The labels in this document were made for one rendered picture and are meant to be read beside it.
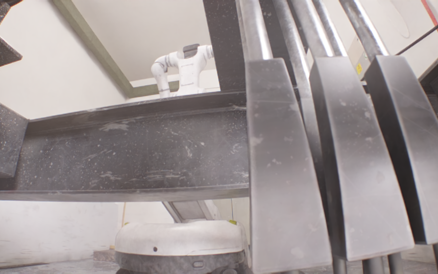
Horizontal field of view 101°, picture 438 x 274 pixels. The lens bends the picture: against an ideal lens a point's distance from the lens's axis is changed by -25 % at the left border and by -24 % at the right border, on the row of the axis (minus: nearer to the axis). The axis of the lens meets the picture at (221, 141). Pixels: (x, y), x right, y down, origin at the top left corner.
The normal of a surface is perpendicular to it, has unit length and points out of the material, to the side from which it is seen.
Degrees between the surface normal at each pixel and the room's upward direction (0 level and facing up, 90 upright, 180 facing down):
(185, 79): 96
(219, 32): 180
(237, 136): 90
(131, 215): 90
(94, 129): 90
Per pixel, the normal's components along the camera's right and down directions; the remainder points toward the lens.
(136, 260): -0.41, -0.33
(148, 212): -0.11, -0.37
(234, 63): 0.05, 0.92
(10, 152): 0.99, -0.09
